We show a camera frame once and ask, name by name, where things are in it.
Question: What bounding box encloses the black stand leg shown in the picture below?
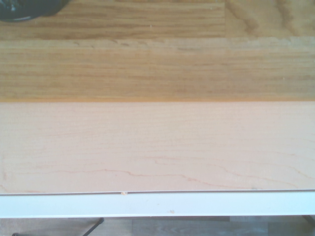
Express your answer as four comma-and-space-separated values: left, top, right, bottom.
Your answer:
80, 217, 105, 236

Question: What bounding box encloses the dark round pot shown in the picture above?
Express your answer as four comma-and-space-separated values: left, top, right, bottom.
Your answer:
0, 0, 70, 23

